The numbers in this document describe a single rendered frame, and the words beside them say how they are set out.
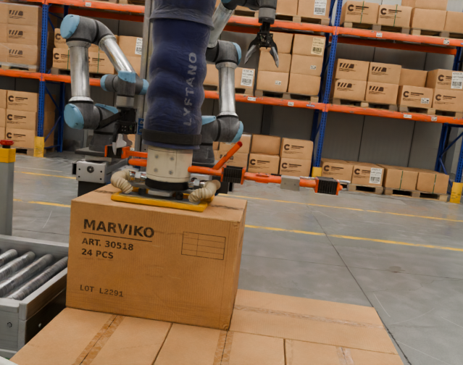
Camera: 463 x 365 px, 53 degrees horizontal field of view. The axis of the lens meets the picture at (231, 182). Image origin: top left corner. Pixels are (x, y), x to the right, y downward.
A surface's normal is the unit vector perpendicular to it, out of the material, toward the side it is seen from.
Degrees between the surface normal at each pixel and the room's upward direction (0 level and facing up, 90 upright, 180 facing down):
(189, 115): 73
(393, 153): 90
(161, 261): 90
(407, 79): 90
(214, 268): 90
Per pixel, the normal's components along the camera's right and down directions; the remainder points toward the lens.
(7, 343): -0.09, 0.15
